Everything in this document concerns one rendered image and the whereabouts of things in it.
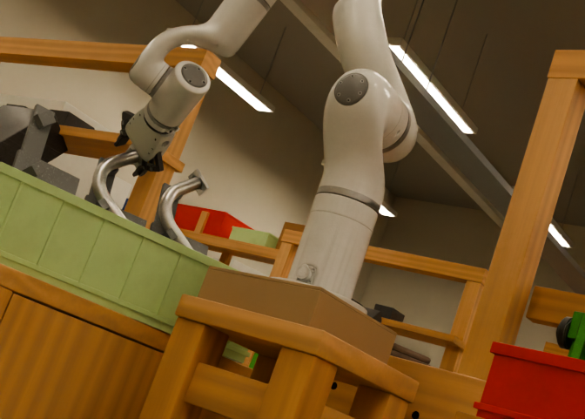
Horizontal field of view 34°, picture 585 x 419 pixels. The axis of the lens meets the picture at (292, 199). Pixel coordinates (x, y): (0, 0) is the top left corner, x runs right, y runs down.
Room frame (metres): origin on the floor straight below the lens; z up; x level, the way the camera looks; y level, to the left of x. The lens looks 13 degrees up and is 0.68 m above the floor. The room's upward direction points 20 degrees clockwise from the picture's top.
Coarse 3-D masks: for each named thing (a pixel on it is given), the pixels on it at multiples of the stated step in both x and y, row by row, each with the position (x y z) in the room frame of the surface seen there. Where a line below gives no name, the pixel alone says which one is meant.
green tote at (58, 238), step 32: (0, 192) 1.71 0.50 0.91; (32, 192) 1.73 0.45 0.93; (64, 192) 1.76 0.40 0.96; (0, 224) 1.72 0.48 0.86; (32, 224) 1.74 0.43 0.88; (64, 224) 1.77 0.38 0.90; (96, 224) 1.80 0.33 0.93; (128, 224) 1.82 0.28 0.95; (0, 256) 1.73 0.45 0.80; (32, 256) 1.76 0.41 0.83; (64, 256) 1.78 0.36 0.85; (96, 256) 1.81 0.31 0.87; (128, 256) 1.84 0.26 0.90; (160, 256) 1.87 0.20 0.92; (192, 256) 1.89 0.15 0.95; (64, 288) 1.79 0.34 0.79; (96, 288) 1.82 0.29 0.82; (128, 288) 1.85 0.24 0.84; (160, 288) 1.88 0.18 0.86; (192, 288) 1.91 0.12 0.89; (160, 320) 1.89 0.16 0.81; (224, 352) 1.96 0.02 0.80
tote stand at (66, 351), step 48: (0, 288) 1.69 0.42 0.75; (48, 288) 1.74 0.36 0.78; (0, 336) 1.71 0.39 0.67; (48, 336) 1.77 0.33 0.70; (96, 336) 1.82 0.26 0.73; (144, 336) 1.88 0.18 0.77; (0, 384) 1.74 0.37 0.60; (48, 384) 1.79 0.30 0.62; (96, 384) 1.84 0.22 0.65; (144, 384) 1.91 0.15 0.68
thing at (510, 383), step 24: (504, 360) 1.43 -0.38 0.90; (528, 360) 1.39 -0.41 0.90; (552, 360) 1.36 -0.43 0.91; (576, 360) 1.34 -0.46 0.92; (504, 384) 1.42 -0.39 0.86; (528, 384) 1.39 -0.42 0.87; (552, 384) 1.36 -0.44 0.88; (576, 384) 1.33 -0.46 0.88; (480, 408) 1.43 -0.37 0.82; (504, 408) 1.41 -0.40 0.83; (528, 408) 1.38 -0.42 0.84; (552, 408) 1.35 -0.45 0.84; (576, 408) 1.33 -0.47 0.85
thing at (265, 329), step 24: (192, 312) 1.65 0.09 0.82; (216, 312) 1.62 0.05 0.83; (240, 312) 1.59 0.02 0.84; (240, 336) 1.63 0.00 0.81; (264, 336) 1.54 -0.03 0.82; (288, 336) 1.51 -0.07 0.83; (312, 336) 1.48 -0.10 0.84; (336, 360) 1.51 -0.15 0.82; (360, 360) 1.56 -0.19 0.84; (360, 384) 1.71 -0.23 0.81; (384, 384) 1.63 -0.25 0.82; (408, 384) 1.68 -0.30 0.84
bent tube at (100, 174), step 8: (128, 152) 2.15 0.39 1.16; (136, 152) 2.16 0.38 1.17; (104, 160) 2.11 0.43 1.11; (112, 160) 2.12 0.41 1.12; (120, 160) 2.13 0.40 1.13; (128, 160) 2.15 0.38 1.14; (136, 160) 2.16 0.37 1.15; (96, 168) 2.10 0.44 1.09; (104, 168) 2.10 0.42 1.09; (112, 168) 2.12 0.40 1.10; (136, 168) 2.19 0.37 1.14; (96, 176) 2.09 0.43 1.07; (104, 176) 2.09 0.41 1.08; (96, 184) 2.08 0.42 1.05; (104, 184) 2.09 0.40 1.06; (96, 192) 2.08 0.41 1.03; (104, 192) 2.08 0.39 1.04; (112, 200) 2.08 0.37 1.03; (112, 208) 2.07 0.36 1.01
